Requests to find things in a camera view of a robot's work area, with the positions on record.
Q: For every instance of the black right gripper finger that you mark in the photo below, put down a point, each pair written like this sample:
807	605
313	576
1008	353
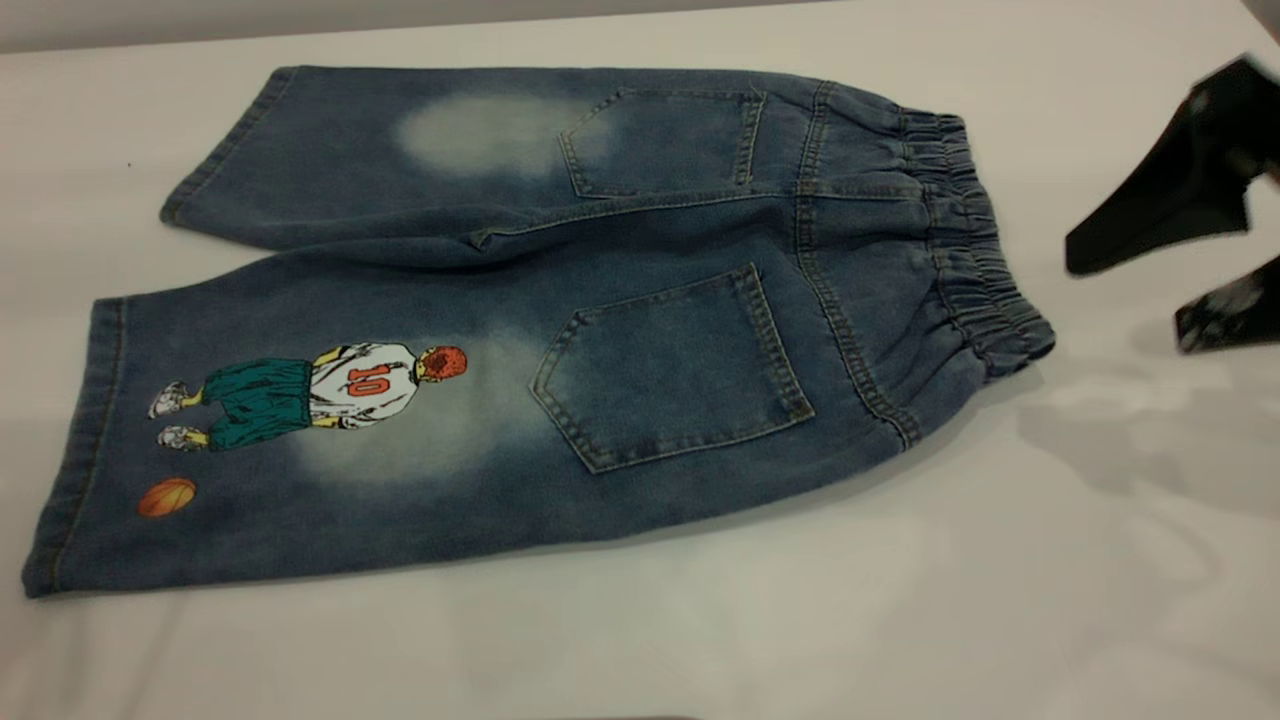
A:
1170	190
1235	305

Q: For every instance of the blue denim shorts basketball print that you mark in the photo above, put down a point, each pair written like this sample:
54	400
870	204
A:
620	330

